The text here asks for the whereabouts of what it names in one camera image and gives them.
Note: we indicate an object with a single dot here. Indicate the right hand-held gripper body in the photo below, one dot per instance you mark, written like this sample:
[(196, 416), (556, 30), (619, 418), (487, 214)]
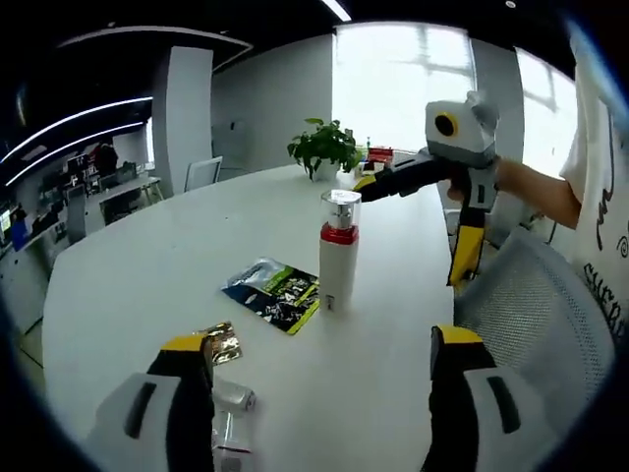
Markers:
[(467, 142)]

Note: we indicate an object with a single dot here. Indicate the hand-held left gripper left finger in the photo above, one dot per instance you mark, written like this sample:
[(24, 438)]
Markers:
[(187, 408)]

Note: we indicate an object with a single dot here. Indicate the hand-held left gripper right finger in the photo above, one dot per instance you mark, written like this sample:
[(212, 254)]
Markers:
[(457, 408)]

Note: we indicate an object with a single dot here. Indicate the small white skincare bottle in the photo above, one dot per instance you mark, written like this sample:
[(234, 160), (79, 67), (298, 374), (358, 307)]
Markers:
[(233, 428)]

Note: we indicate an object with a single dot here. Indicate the gold foil skincare sachet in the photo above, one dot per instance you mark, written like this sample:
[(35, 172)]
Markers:
[(226, 344)]

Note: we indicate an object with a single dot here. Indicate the red-collared white skincare bottle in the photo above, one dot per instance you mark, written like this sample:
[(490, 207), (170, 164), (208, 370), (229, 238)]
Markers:
[(339, 265)]

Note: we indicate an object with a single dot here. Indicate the green black skincare sachet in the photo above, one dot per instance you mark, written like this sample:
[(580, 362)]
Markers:
[(275, 300)]

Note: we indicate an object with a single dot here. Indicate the person's right hand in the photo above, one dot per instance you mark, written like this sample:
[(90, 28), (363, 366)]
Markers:
[(457, 191)]

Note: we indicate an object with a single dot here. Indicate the red box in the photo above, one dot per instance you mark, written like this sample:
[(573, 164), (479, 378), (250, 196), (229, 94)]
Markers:
[(380, 155)]

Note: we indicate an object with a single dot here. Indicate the potted green plant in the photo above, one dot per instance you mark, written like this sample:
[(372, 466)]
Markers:
[(324, 142)]

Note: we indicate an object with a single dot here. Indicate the white mesh office chair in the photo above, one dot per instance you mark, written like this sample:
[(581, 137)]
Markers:
[(531, 305)]

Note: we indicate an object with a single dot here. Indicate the large bright window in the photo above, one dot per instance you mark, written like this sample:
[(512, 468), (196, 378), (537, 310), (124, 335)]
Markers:
[(393, 74), (545, 108)]

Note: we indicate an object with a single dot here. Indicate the person's printed white shirt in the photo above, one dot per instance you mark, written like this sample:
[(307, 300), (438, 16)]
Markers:
[(599, 196)]

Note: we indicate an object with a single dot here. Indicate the row of white office desks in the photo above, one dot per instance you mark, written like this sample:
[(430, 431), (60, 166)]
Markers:
[(123, 196)]

